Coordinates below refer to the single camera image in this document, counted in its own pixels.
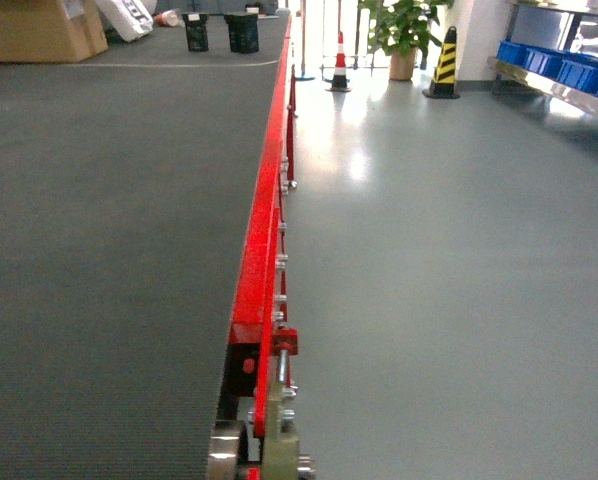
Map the red conveyor frame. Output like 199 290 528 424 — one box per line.
206 13 318 480

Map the large open cardboard box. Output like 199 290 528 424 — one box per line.
0 1 108 63

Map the white plastic bag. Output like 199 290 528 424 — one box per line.
95 0 154 42

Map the left black battery box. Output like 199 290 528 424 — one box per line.
182 12 209 52

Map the steel shelf rack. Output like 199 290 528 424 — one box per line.
487 1 598 117

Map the yellow black traffic cone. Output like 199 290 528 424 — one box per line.
423 26 460 99

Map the black battery box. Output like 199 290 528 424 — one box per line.
182 12 209 52
223 12 259 54

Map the green potted plant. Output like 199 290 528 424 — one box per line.
359 0 455 82

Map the red white traffic cone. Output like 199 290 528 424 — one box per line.
326 31 351 93

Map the right black battery box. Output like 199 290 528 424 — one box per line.
223 12 259 54

